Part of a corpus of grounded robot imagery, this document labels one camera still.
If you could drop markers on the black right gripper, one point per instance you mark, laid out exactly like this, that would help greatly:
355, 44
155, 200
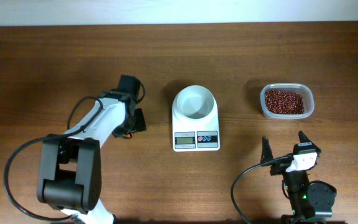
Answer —
267, 154

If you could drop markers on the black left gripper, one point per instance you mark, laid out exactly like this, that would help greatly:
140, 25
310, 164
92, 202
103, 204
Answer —
122, 133

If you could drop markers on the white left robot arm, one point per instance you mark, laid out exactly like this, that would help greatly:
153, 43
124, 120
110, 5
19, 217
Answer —
70, 177

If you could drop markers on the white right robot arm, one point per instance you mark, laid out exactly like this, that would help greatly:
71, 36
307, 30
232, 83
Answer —
311, 201

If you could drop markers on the white digital kitchen scale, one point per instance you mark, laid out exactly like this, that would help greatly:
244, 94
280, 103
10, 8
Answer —
192, 135

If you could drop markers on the white round bowl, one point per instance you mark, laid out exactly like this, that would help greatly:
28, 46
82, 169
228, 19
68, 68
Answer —
194, 102

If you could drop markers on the red adzuki beans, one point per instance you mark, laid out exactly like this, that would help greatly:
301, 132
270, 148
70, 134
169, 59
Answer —
284, 102

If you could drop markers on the clear plastic bean container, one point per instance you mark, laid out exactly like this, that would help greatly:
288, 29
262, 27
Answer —
303, 90

